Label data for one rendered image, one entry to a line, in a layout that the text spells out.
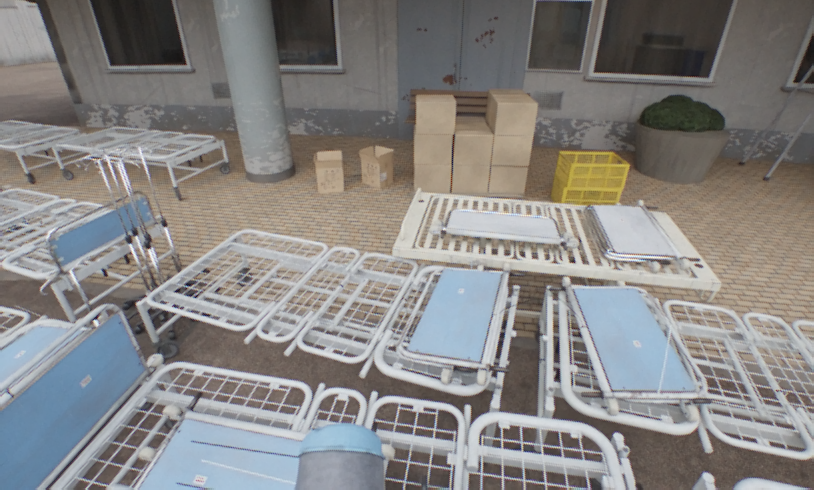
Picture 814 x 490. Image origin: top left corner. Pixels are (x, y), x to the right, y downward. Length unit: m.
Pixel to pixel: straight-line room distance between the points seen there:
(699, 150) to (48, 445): 6.08
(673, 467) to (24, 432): 2.64
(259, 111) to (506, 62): 3.56
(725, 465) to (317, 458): 2.30
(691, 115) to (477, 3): 3.15
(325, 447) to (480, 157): 3.88
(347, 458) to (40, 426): 1.43
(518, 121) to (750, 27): 4.01
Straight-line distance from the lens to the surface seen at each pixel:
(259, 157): 5.21
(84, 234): 3.27
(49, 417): 1.88
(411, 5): 6.51
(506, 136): 4.24
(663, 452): 2.54
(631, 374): 2.00
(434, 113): 4.11
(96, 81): 9.57
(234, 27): 4.99
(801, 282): 4.53
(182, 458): 1.72
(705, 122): 6.15
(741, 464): 2.71
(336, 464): 0.57
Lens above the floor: 1.89
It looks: 30 degrees down
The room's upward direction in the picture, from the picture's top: straight up
